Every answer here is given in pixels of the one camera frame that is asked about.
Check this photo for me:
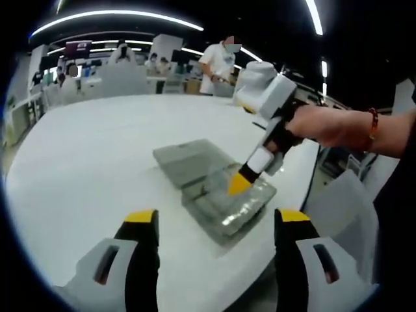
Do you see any red bead bracelet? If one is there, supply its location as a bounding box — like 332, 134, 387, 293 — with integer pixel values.
366, 107, 380, 152

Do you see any white shelf unit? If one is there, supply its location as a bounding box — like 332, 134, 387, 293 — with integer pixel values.
320, 146, 380, 180

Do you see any purple wall screen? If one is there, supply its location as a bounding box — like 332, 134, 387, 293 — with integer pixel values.
64, 40, 92, 59

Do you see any curved ceiling light strip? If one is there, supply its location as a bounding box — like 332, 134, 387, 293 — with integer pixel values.
31, 10, 205, 36
305, 0, 324, 36

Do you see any person's black clothing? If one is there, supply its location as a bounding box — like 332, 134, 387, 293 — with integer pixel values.
372, 109, 416, 289

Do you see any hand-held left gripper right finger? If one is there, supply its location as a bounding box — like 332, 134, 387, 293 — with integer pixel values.
274, 207, 380, 312

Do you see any grey transparent dual guide fixture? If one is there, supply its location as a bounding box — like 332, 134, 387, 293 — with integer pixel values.
152, 138, 278, 248

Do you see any person's right hand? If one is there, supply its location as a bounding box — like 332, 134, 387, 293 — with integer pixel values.
287, 105, 371, 151

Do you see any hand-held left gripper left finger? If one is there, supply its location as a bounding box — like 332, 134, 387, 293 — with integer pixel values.
53, 207, 161, 312

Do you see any grey partition panel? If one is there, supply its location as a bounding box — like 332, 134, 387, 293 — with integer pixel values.
100, 63, 151, 98

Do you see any clear plastic divider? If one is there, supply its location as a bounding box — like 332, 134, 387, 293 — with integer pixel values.
204, 164, 257, 204

